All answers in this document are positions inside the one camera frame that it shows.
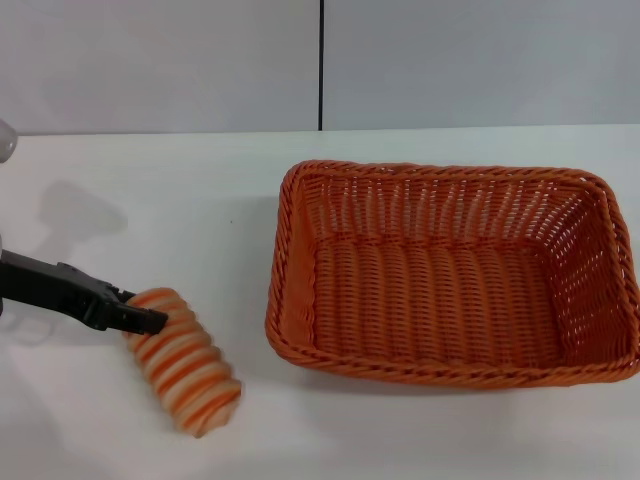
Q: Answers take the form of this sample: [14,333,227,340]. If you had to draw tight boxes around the orange and cream striped bread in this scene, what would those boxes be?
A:
[121,286,243,439]

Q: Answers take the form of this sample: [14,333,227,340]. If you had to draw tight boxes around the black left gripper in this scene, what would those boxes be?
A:
[0,251,169,336]

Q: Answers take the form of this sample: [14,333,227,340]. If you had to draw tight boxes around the orange woven plastic basket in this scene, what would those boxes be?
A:
[264,159,640,391]

